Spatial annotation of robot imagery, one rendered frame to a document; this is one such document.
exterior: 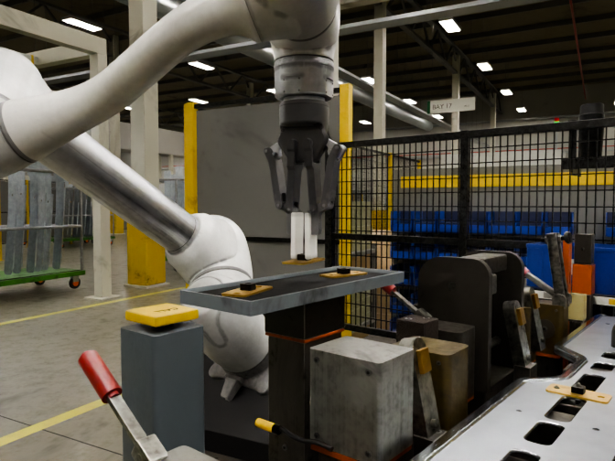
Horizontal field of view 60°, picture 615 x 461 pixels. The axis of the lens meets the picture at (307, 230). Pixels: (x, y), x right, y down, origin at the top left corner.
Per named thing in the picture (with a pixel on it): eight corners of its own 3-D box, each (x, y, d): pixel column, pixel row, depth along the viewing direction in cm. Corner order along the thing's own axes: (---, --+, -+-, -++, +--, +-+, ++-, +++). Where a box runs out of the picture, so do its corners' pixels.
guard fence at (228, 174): (360, 410, 332) (361, 85, 322) (350, 417, 320) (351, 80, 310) (193, 376, 397) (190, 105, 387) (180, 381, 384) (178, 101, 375)
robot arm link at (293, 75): (319, 52, 74) (319, 95, 75) (342, 67, 83) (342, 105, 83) (263, 59, 78) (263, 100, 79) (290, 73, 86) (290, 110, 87)
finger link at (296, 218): (295, 212, 81) (290, 212, 81) (295, 258, 81) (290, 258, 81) (304, 212, 83) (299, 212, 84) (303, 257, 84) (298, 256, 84)
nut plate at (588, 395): (612, 397, 78) (612, 389, 78) (607, 404, 75) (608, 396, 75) (551, 384, 83) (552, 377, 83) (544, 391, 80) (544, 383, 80)
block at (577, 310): (579, 446, 128) (583, 295, 126) (564, 442, 130) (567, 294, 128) (583, 441, 131) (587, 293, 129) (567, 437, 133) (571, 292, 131)
